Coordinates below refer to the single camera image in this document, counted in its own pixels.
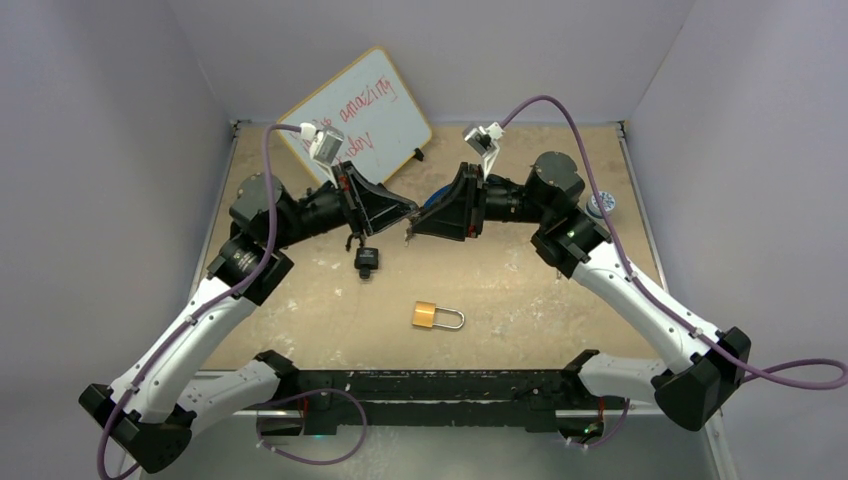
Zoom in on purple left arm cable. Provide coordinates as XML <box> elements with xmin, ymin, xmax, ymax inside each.
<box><xmin>96</xmin><ymin>123</ymin><xmax>319</xmax><ymax>480</ymax></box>

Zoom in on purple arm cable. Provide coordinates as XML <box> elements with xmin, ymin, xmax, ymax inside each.
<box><xmin>96</xmin><ymin>123</ymin><xmax>319</xmax><ymax>480</ymax></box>
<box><xmin>500</xmin><ymin>95</ymin><xmax>848</xmax><ymax>391</ymax></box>

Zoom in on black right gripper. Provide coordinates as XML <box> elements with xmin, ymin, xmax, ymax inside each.
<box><xmin>414</xmin><ymin>164</ymin><xmax>551</xmax><ymax>243</ymax></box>

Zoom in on black padlock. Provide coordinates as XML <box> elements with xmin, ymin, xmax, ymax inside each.
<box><xmin>345</xmin><ymin>233</ymin><xmax>380</xmax><ymax>281</ymax></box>

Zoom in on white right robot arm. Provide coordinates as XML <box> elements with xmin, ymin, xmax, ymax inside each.
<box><xmin>407</xmin><ymin>151</ymin><xmax>751</xmax><ymax>431</ymax></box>

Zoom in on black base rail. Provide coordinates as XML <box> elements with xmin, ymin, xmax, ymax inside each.
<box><xmin>252</xmin><ymin>369</ymin><xmax>624</xmax><ymax>436</ymax></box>

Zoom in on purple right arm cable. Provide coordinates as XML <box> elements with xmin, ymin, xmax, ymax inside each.
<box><xmin>500</xmin><ymin>95</ymin><xmax>848</xmax><ymax>391</ymax></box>

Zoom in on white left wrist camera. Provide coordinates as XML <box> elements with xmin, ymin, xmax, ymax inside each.
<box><xmin>299</xmin><ymin>122</ymin><xmax>345</xmax><ymax>186</ymax></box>

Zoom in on brass padlock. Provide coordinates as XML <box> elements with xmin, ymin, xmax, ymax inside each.
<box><xmin>411</xmin><ymin>301</ymin><xmax>466</xmax><ymax>330</ymax></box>

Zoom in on white dry-erase board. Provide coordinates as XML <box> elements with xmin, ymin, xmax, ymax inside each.
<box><xmin>278</xmin><ymin>46</ymin><xmax>432</xmax><ymax>184</ymax></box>

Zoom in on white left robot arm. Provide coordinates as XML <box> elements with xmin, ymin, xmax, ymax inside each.
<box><xmin>79</xmin><ymin>162</ymin><xmax>417</xmax><ymax>473</ymax></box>

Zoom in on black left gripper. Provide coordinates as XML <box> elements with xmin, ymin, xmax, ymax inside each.
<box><xmin>271</xmin><ymin>161</ymin><xmax>418</xmax><ymax>250</ymax></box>

